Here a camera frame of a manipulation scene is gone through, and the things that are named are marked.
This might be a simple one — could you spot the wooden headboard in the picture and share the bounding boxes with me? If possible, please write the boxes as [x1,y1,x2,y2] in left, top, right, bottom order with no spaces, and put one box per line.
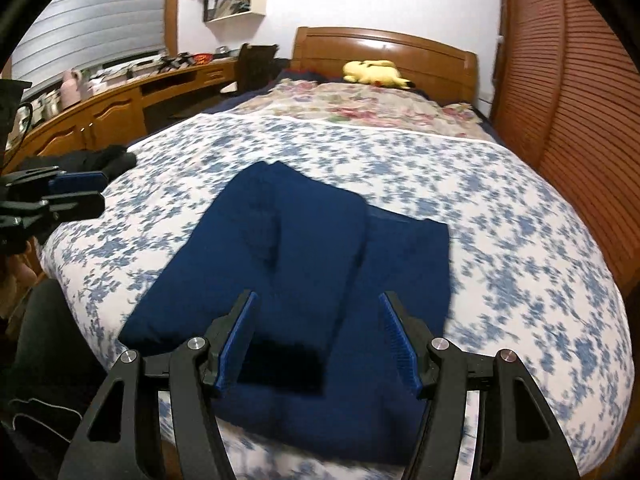
[291,26,480,107]

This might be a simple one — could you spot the dark desk chair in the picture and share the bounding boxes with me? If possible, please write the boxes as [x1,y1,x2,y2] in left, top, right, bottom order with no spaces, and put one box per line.
[220,43,280,96]

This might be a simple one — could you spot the navy blue blazer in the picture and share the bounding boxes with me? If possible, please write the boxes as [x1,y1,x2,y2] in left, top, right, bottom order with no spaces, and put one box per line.
[119,160,453,467]

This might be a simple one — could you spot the wooden louvered wardrobe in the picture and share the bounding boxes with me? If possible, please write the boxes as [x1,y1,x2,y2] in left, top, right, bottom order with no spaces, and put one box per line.
[489,0,640,302]

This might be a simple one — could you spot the yellow plush toy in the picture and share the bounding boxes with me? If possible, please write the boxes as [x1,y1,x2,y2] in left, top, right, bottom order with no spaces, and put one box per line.
[342,59,417,90]

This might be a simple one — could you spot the wooden desk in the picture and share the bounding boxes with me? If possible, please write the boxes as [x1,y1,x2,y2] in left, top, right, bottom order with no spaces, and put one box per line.
[7,57,242,173]

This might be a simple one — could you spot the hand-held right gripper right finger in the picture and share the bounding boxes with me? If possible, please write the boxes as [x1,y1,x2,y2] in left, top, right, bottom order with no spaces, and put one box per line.
[377,290,583,480]

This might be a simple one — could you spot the pink floral quilt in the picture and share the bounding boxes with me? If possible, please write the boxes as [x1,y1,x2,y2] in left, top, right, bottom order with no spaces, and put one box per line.
[234,79,497,144]

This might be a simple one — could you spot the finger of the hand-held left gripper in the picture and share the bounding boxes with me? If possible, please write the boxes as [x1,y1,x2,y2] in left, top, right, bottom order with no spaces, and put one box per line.
[15,192,107,226]
[10,166,109,196]

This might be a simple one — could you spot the black garment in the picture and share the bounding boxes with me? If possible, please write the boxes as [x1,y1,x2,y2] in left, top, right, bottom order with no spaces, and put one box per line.
[62,145,138,182]

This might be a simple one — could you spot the pink bottle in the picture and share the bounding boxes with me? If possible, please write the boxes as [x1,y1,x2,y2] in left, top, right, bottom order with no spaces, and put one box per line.
[60,69,84,107]

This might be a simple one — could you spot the grey window blind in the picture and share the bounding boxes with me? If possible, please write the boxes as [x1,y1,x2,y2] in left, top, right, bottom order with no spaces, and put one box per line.
[10,0,170,97]

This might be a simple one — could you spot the person's left hand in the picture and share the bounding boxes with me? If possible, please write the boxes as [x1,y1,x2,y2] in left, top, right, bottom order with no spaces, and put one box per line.
[0,240,40,318]

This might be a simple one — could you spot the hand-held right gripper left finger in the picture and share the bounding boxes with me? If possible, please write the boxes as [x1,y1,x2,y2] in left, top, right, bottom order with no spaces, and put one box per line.
[57,289,260,480]

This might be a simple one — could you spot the blue floral blanket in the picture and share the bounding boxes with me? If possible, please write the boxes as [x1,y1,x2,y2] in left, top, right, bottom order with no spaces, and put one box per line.
[39,111,632,480]

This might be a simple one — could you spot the black device on desk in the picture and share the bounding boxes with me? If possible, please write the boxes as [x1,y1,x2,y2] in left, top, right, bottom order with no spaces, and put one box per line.
[157,52,194,72]

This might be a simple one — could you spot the person's dark pants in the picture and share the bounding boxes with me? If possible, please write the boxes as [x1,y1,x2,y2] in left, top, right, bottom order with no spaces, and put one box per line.
[0,279,126,466]

